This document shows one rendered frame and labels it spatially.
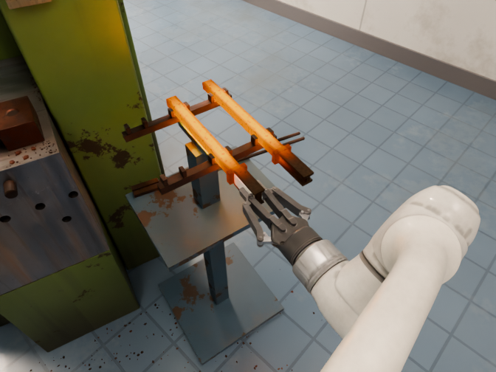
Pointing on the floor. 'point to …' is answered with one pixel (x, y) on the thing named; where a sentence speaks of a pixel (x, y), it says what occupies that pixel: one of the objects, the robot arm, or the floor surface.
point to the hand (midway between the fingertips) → (248, 186)
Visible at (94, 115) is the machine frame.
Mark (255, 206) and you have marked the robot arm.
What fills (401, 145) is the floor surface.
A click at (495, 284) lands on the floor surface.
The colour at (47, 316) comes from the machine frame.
